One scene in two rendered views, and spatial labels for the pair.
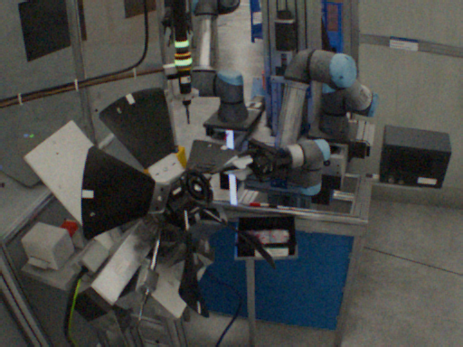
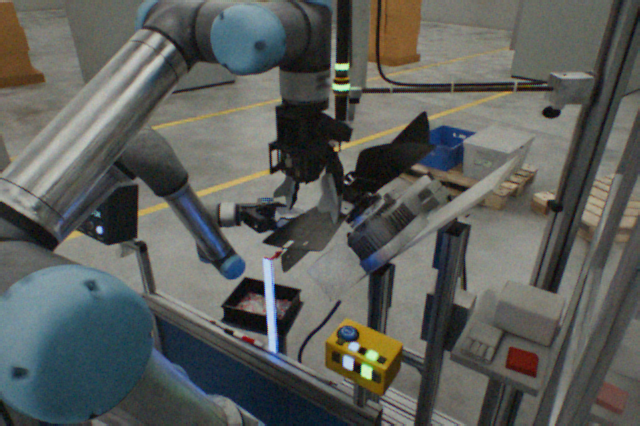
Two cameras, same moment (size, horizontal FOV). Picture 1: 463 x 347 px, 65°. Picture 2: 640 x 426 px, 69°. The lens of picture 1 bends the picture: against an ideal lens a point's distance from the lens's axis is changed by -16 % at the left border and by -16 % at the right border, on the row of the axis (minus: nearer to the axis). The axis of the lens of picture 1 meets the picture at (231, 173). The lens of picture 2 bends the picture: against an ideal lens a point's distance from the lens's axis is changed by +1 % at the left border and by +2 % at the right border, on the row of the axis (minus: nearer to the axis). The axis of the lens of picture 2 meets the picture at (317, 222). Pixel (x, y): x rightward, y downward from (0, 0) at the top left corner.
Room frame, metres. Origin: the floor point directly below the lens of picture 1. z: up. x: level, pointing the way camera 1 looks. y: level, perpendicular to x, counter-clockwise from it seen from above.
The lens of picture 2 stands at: (2.36, 0.36, 1.86)
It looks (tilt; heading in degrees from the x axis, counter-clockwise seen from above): 30 degrees down; 194
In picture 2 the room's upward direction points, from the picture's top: straight up
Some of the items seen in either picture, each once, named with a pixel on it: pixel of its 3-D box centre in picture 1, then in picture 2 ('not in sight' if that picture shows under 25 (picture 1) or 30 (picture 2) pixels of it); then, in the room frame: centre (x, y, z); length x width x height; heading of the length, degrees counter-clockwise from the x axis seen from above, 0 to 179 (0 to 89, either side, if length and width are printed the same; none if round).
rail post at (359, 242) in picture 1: (347, 297); (171, 384); (1.29, -0.51, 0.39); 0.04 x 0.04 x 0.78; 71
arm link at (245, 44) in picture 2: not in sight; (250, 36); (1.79, 0.13, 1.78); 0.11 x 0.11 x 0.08; 75
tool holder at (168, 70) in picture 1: (181, 80); (344, 106); (1.12, 0.12, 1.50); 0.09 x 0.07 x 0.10; 106
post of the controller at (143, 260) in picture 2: (366, 197); (145, 267); (1.29, -0.51, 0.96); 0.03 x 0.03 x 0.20; 71
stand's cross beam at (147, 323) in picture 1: (149, 323); (403, 353); (1.07, 0.36, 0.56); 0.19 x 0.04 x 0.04; 71
